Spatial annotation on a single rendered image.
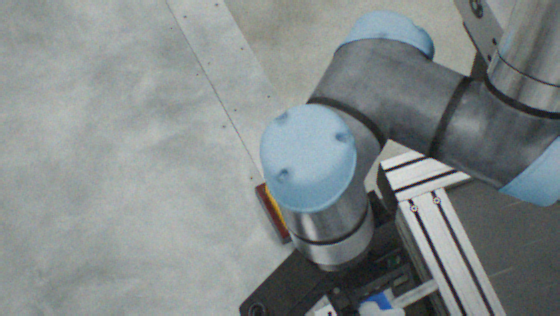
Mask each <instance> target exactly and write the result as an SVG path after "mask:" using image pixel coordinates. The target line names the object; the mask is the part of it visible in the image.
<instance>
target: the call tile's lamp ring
mask: <svg viewBox="0 0 560 316"><path fill-rule="evenodd" d="M265 184H266V183H263V184H260V185H257V186H255V189H256V190H257V191H258V193H259V195H260V197H261V200H262V201H263V203H264V204H265V206H266V208H267V210H268V212H269V214H270V216H271V217H272V219H273V221H274V223H275V225H276V227H277V229H278V230H279V232H280V233H281V237H282V238H285V237H288V236H290V233H289V231H288V230H287V231H285V230H284V228H283V226H282V224H281V222H280V220H279V218H278V217H277V215H276V214H275V212H274V209H273V207H272V205H271V204H270V203H269V201H268V197H267V196H266V194H265V193H264V191H263V190H262V189H264V188H265Z"/></svg>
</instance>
